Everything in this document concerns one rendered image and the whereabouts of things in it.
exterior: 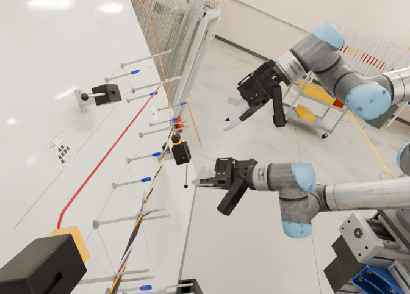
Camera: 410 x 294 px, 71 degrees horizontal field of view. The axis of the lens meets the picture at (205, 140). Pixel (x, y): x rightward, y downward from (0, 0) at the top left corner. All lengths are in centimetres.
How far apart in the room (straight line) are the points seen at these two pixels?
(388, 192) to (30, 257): 73
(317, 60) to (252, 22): 816
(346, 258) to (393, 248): 15
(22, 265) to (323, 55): 70
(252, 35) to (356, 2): 272
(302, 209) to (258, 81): 34
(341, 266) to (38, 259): 103
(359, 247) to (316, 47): 66
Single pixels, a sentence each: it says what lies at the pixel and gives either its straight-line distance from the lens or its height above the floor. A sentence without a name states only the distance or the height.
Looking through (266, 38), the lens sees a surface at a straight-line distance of 893.
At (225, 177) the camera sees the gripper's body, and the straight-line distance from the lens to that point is 82.
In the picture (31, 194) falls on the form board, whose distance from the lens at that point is 47.
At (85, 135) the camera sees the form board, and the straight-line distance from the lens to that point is 59.
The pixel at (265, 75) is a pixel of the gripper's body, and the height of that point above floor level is 144.
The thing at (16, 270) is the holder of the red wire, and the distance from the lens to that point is 33.
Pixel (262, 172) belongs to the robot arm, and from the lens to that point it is 78.
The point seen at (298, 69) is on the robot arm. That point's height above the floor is 149.
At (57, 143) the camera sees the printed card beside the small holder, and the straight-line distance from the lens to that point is 52.
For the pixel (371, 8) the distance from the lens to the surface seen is 920.
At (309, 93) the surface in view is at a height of 61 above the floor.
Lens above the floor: 161
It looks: 29 degrees down
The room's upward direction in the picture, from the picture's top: 24 degrees clockwise
